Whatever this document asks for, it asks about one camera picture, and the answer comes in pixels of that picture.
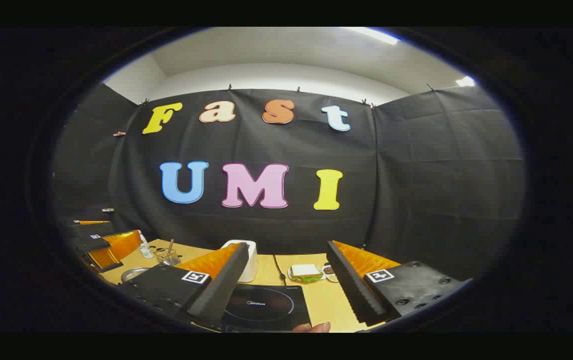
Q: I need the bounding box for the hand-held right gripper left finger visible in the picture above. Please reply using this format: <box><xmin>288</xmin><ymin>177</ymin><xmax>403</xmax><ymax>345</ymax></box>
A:
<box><xmin>116</xmin><ymin>242</ymin><xmax>250</xmax><ymax>328</ymax></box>

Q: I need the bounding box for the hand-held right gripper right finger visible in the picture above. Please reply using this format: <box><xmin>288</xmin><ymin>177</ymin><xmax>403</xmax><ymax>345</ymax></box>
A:
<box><xmin>325</xmin><ymin>240</ymin><xmax>473</xmax><ymax>328</ymax></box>

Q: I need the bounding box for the stainless steel pot black handle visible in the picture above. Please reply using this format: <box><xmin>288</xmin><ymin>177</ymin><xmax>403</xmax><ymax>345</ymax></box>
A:
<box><xmin>120</xmin><ymin>267</ymin><xmax>150</xmax><ymax>285</ymax></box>

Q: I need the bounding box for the black induction cooktop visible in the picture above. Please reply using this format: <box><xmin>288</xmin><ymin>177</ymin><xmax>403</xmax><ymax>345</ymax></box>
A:
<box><xmin>219</xmin><ymin>284</ymin><xmax>312</xmax><ymax>333</ymax></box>

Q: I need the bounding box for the white divided condiment dish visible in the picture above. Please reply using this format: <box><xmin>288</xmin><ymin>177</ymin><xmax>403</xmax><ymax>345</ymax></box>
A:
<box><xmin>320</xmin><ymin>262</ymin><xmax>340</xmax><ymax>283</ymax></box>

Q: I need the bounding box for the white plastic drink bottle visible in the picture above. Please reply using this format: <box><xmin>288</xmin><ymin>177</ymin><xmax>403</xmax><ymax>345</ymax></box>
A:
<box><xmin>139</xmin><ymin>231</ymin><xmax>155</xmax><ymax>260</ymax></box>

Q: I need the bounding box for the white toaster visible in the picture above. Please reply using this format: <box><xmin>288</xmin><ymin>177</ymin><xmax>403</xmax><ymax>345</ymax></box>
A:
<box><xmin>220</xmin><ymin>239</ymin><xmax>259</xmax><ymax>284</ymax></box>

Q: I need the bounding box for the sandwich on plate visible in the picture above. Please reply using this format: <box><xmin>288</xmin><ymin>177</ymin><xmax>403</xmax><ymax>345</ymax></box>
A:
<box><xmin>287</xmin><ymin>264</ymin><xmax>325</xmax><ymax>283</ymax></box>

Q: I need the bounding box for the metal wire basket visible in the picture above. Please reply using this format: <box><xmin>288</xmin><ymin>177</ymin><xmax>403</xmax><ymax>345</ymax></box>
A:
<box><xmin>154</xmin><ymin>246</ymin><xmax>182</xmax><ymax>267</ymax></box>

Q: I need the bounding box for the black power cable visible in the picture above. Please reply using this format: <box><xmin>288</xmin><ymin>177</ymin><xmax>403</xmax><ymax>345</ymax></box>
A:
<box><xmin>273</xmin><ymin>254</ymin><xmax>287</xmax><ymax>286</ymax></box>

